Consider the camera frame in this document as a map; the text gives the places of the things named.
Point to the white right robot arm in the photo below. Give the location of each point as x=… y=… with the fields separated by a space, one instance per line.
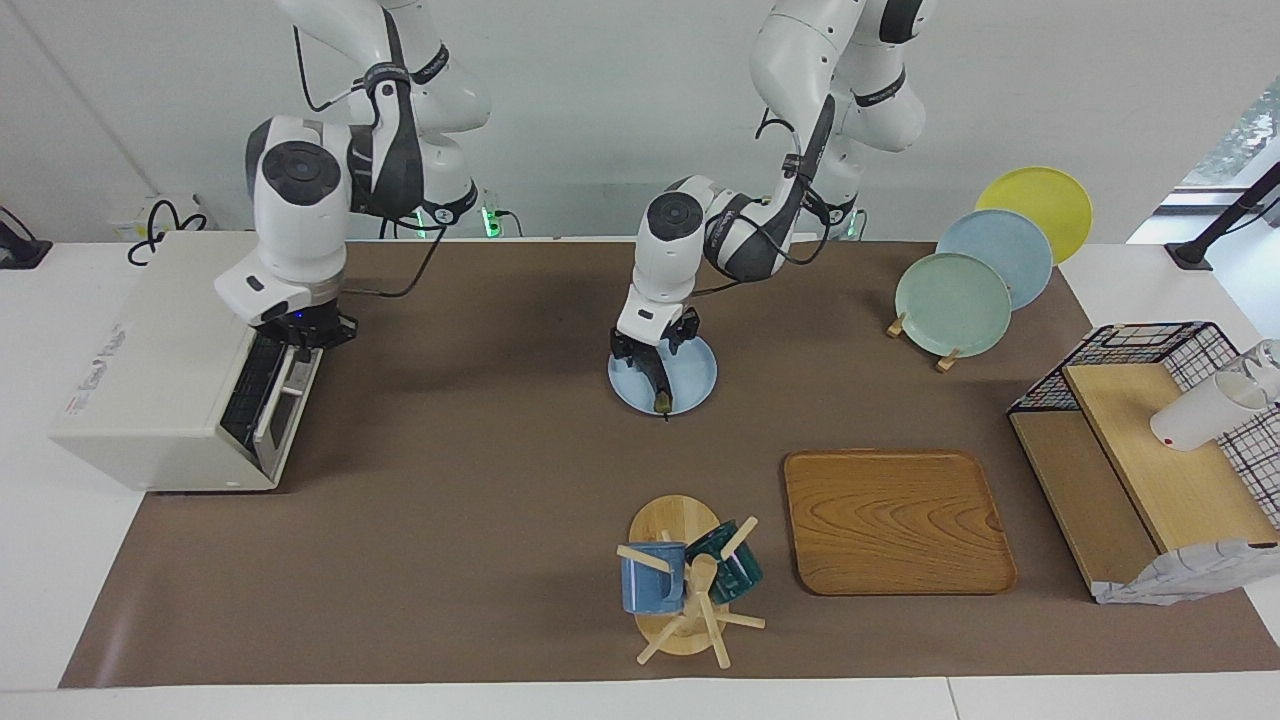
x=300 y=220

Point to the clear glass cup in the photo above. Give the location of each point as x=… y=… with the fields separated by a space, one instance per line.
x=1268 y=360

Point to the white cup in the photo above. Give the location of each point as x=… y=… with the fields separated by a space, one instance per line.
x=1200 y=415

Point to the dark purple eggplant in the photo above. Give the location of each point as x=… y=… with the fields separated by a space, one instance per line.
x=657 y=388

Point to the black desk stand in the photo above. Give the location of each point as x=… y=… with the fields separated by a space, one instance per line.
x=1190 y=255
x=20 y=255

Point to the wooden plate rack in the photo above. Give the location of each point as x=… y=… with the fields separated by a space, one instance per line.
x=945 y=362

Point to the wooden two-step shelf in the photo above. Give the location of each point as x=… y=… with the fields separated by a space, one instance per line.
x=1160 y=470

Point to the wooden serving tray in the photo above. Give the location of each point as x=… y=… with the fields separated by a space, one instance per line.
x=900 y=520

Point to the mint green plate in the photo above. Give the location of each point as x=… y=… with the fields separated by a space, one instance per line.
x=950 y=310

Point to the toaster oven glass door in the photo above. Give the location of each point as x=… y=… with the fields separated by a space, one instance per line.
x=245 y=400

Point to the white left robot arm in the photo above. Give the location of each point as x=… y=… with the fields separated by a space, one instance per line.
x=670 y=250

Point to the window with greenery outside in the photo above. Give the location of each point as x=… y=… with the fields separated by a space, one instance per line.
x=1245 y=140

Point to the brown paper table mat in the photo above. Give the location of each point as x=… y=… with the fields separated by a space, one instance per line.
x=500 y=450

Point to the blue mug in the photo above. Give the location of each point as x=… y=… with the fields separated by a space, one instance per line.
x=650 y=590

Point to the yellow plate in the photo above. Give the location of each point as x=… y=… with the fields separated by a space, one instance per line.
x=1040 y=200

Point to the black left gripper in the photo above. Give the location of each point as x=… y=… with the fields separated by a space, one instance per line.
x=655 y=350

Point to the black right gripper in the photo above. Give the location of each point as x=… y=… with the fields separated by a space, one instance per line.
x=315 y=330

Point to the dark green mug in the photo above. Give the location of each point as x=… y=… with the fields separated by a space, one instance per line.
x=740 y=580

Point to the light blue plate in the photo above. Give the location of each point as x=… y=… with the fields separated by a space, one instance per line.
x=695 y=380
x=1000 y=240

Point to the wooden mug tree stand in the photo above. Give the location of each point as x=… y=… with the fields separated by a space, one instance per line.
x=670 y=520

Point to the beige toaster oven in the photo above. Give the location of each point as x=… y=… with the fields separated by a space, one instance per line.
x=150 y=380

